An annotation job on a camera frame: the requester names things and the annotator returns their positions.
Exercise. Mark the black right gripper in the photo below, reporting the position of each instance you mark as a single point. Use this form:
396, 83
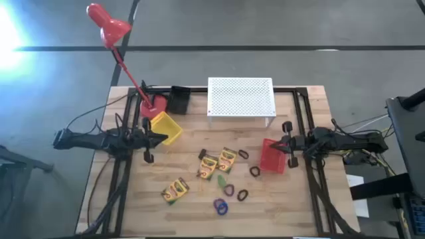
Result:
292, 143

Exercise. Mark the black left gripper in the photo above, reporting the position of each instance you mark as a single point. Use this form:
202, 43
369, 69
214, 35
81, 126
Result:
149, 139

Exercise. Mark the yellow plastic basket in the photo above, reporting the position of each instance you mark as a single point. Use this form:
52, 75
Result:
167, 127

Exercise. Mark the red plastic basket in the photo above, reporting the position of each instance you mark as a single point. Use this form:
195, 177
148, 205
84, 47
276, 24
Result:
270, 161

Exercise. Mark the black plastic basket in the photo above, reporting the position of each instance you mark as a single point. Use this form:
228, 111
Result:
178, 99

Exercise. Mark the small black plastic clip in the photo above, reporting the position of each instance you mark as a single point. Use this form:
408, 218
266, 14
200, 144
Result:
202, 154

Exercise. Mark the yellow green crayon box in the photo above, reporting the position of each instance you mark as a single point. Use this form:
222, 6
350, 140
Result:
175, 191
207, 167
226, 160

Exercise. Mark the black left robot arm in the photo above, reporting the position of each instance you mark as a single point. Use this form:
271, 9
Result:
99, 141

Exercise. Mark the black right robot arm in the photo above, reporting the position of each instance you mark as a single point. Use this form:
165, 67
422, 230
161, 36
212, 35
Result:
352, 141

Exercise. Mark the red desk lamp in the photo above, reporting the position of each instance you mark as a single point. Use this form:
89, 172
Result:
111, 30

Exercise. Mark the white perforated metal shelf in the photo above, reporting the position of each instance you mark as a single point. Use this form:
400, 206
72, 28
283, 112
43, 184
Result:
240, 96

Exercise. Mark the white paper sheet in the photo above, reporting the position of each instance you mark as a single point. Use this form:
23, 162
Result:
360, 207

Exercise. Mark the black flat bar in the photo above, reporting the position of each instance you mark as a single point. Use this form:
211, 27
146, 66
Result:
382, 186

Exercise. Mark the dark grey monitor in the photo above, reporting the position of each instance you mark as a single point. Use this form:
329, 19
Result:
411, 139

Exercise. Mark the grey metal stand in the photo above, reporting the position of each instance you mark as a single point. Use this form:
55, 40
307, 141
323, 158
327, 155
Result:
20, 161

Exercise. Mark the backlit keyboard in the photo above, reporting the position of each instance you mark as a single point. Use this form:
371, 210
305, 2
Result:
417, 212

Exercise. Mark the black aluminium table frame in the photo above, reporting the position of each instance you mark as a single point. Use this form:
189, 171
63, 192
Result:
199, 89

